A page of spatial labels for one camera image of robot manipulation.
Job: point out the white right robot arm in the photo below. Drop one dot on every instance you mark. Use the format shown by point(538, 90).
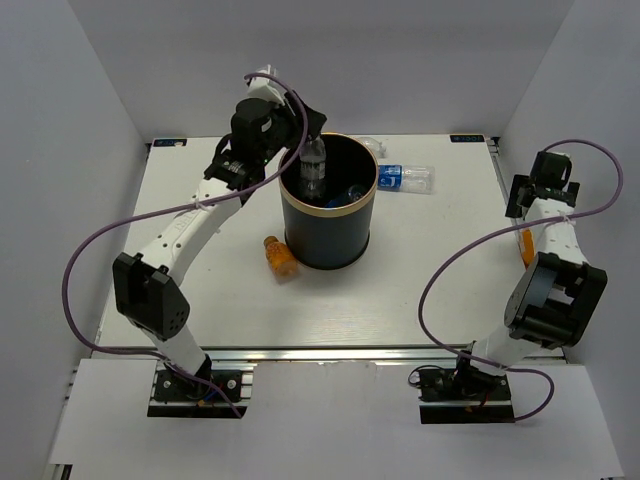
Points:
point(553, 303)

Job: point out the blue corner sticker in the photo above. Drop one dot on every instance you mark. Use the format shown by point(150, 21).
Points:
point(466, 138)
point(169, 142)

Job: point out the blue bottle inside bin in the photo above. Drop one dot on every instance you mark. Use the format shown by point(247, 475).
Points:
point(351, 195)

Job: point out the dark blue round bin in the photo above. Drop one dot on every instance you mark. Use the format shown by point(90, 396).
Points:
point(324, 238)

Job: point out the orange juice bottle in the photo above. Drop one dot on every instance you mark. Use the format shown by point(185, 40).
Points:
point(279, 258)

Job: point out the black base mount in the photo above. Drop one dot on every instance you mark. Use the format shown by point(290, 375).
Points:
point(451, 396)
point(172, 396)

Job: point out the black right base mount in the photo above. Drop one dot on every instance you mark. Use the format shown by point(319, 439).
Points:
point(451, 396)

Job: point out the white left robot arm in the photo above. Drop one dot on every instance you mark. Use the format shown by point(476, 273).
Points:
point(147, 284)

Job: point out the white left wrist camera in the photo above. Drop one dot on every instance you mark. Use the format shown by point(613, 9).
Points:
point(264, 89)

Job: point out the clear plastic water bottle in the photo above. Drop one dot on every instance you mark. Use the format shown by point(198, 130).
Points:
point(312, 180)

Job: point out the left blue corner sticker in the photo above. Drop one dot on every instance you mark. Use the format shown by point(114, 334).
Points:
point(169, 142)

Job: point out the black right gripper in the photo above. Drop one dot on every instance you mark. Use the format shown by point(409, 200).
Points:
point(519, 181)

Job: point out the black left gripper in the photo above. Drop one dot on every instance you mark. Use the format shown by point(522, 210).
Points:
point(294, 122)

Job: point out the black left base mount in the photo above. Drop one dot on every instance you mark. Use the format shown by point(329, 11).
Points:
point(172, 396)

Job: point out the right blue corner sticker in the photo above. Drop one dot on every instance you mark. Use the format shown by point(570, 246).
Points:
point(466, 138)

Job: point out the clear bottle blue label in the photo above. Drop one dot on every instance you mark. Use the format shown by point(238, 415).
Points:
point(406, 178)

